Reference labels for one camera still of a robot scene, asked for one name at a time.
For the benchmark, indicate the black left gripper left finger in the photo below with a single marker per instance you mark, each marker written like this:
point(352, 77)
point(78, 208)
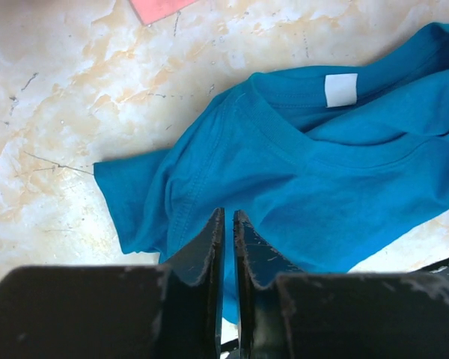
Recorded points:
point(192, 312)

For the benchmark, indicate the pink hanging t-shirt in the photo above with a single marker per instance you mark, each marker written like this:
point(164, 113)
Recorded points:
point(150, 11)

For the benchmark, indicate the blue t-shirt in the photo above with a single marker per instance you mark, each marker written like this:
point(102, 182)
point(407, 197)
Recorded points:
point(331, 164)

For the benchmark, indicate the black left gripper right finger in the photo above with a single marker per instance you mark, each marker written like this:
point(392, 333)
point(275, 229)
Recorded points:
point(262, 332)

